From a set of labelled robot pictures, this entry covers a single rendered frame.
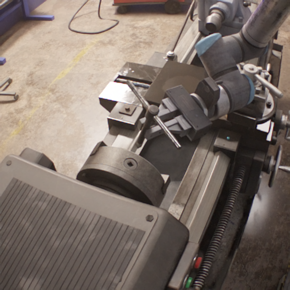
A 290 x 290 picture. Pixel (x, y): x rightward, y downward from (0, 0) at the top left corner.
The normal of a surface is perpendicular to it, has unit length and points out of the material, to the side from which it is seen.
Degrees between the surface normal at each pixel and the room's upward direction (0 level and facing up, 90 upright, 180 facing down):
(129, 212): 0
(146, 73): 0
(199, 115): 18
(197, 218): 36
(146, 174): 43
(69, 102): 0
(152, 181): 54
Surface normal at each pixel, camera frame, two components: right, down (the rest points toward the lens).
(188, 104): 0.22, -0.55
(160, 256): 0.62, -0.31
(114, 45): -0.04, -0.69
